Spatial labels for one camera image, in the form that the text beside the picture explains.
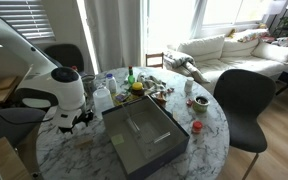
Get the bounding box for small jar red lid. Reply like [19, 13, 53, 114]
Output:
[192, 120, 204, 135]

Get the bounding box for floral pillow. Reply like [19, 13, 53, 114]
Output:
[237, 28, 270, 43]

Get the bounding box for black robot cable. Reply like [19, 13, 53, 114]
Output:
[0, 106, 57, 127]

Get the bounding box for white curtain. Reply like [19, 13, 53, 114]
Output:
[83, 0, 143, 73]

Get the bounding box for large translucent plastic container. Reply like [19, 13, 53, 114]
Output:
[92, 87, 115, 119]

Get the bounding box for folded grey white blanket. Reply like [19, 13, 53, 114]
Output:
[163, 49, 211, 84]

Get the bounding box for green bottle red cap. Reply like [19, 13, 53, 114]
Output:
[127, 65, 136, 86]

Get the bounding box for small wooden block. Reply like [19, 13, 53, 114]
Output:
[73, 137, 94, 149]

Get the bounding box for white bottle blue cap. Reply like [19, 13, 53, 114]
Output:
[105, 73, 118, 95]

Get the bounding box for white sofa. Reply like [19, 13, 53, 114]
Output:
[165, 28, 288, 94]

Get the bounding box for small white bottle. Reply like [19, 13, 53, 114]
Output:
[184, 76, 195, 94]

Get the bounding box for brown jar yellow lid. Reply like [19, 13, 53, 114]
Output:
[131, 81, 145, 98]

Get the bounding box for stainless steel cup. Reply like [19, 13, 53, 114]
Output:
[81, 73, 97, 96]

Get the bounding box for green house plant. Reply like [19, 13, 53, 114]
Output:
[278, 14, 288, 33]

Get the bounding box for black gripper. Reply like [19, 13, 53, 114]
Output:
[73, 111, 94, 129]

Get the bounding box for clear rectangular tray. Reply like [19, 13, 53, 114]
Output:
[122, 103, 172, 158]

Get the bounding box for white window blinds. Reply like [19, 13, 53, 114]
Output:
[0, 0, 57, 46]

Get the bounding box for pile of cloth and wrappers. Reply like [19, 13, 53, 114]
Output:
[137, 73, 175, 101]

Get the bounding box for dark blue cardboard box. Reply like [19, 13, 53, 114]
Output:
[101, 95, 191, 180]

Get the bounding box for yellow snack packet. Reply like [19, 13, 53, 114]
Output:
[112, 91, 133, 106]

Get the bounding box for wooden chair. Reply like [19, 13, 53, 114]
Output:
[145, 52, 165, 69]

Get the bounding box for black shell chair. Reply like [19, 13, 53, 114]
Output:
[213, 68, 277, 180]
[43, 43, 85, 73]

